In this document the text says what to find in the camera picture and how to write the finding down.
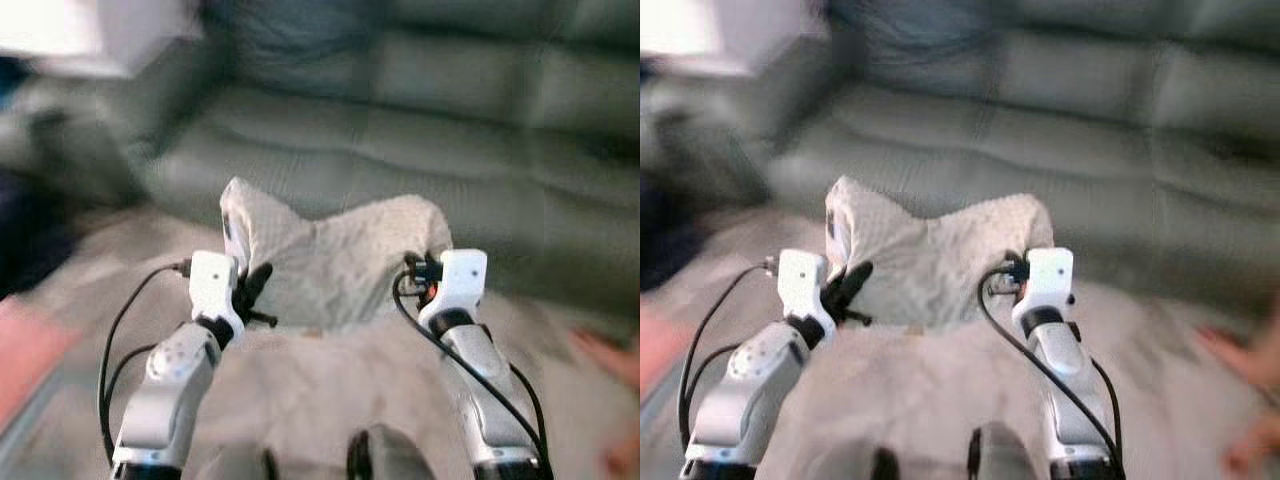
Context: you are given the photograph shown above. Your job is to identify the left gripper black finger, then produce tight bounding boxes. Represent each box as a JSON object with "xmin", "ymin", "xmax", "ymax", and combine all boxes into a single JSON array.
[
  {"xmin": 836, "ymin": 261, "xmax": 875, "ymax": 307},
  {"xmin": 243, "ymin": 262, "xmax": 275, "ymax": 307}
]

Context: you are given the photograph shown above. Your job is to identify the beige textured pillow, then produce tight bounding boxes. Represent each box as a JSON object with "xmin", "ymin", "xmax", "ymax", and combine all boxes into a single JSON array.
[
  {"xmin": 220, "ymin": 177, "xmax": 454, "ymax": 333},
  {"xmin": 826, "ymin": 177, "xmax": 1055, "ymax": 331}
]

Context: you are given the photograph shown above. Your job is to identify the grey green leather sofa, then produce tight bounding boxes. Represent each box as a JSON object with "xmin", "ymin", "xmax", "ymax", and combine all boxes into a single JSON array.
[
  {"xmin": 640, "ymin": 0, "xmax": 1280, "ymax": 321},
  {"xmin": 0, "ymin": 0, "xmax": 640, "ymax": 321}
]

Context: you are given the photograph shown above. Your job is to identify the bare person hand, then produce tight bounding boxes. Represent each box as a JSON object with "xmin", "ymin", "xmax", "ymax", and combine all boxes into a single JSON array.
[
  {"xmin": 600, "ymin": 430, "xmax": 640, "ymax": 480},
  {"xmin": 570, "ymin": 328, "xmax": 640, "ymax": 393},
  {"xmin": 1224, "ymin": 410, "xmax": 1280, "ymax": 477},
  {"xmin": 1195, "ymin": 318, "xmax": 1280, "ymax": 393}
]

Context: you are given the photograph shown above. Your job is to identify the beige rug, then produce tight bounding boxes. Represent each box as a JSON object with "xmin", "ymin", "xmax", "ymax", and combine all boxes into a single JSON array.
[
  {"xmin": 0, "ymin": 205, "xmax": 640, "ymax": 480},
  {"xmin": 640, "ymin": 205, "xmax": 1280, "ymax": 480}
]

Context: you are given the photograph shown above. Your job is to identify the grey robot left leg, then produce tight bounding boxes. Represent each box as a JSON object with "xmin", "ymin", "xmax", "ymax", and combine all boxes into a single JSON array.
[{"xmin": 805, "ymin": 440, "xmax": 901, "ymax": 480}]

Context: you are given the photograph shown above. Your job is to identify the grey robot leg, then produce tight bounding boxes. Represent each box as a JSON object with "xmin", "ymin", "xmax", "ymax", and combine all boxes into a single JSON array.
[
  {"xmin": 967, "ymin": 421, "xmax": 1043, "ymax": 480},
  {"xmin": 346, "ymin": 424, "xmax": 441, "ymax": 480},
  {"xmin": 805, "ymin": 440, "xmax": 901, "ymax": 480}
]

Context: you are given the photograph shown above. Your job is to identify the grey robot right leg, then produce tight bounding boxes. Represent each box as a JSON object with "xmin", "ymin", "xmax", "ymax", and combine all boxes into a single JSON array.
[
  {"xmin": 346, "ymin": 424, "xmax": 441, "ymax": 480},
  {"xmin": 967, "ymin": 421, "xmax": 1043, "ymax": 480}
]

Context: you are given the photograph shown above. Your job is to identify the pink flat item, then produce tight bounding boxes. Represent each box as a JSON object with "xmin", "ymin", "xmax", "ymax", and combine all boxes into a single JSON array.
[
  {"xmin": 640, "ymin": 305, "xmax": 697, "ymax": 399},
  {"xmin": 0, "ymin": 295, "xmax": 83, "ymax": 433}
]

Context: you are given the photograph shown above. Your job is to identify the dark blue grey cushion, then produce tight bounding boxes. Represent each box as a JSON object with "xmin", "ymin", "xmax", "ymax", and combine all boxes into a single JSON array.
[
  {"xmin": 205, "ymin": 0, "xmax": 386, "ymax": 98},
  {"xmin": 825, "ymin": 0, "xmax": 1006, "ymax": 98}
]

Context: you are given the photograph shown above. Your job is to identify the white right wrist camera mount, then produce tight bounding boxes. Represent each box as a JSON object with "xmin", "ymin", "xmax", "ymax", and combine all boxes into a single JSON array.
[
  {"xmin": 418, "ymin": 249, "xmax": 489, "ymax": 327},
  {"xmin": 1012, "ymin": 247, "xmax": 1075, "ymax": 321}
]

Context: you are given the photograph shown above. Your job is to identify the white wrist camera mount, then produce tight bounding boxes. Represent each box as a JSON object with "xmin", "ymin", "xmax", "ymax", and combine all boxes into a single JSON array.
[
  {"xmin": 777, "ymin": 249, "xmax": 830, "ymax": 319},
  {"xmin": 1012, "ymin": 247, "xmax": 1075, "ymax": 321},
  {"xmin": 189, "ymin": 251, "xmax": 242, "ymax": 321},
  {"xmin": 418, "ymin": 249, "xmax": 489, "ymax": 327}
]

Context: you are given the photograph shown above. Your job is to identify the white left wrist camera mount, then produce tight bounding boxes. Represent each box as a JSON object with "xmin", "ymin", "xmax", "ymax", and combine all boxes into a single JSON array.
[
  {"xmin": 777, "ymin": 249, "xmax": 830, "ymax": 319},
  {"xmin": 189, "ymin": 251, "xmax": 242, "ymax": 321}
]

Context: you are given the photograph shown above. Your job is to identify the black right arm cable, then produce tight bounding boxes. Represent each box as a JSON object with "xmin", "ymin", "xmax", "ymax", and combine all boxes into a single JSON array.
[
  {"xmin": 391, "ymin": 255, "xmax": 549, "ymax": 473},
  {"xmin": 977, "ymin": 255, "xmax": 1125, "ymax": 473}
]

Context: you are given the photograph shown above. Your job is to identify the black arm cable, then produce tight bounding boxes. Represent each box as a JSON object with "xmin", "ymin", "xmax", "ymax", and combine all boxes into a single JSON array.
[
  {"xmin": 977, "ymin": 255, "xmax": 1125, "ymax": 473},
  {"xmin": 676, "ymin": 261, "xmax": 781, "ymax": 453},
  {"xmin": 391, "ymin": 255, "xmax": 549, "ymax": 473},
  {"xmin": 97, "ymin": 261, "xmax": 193, "ymax": 463}
]

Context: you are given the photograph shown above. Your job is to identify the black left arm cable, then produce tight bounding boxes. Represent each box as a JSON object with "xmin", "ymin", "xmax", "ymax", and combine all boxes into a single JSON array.
[
  {"xmin": 676, "ymin": 261, "xmax": 781, "ymax": 453},
  {"xmin": 97, "ymin": 261, "xmax": 193, "ymax": 463}
]

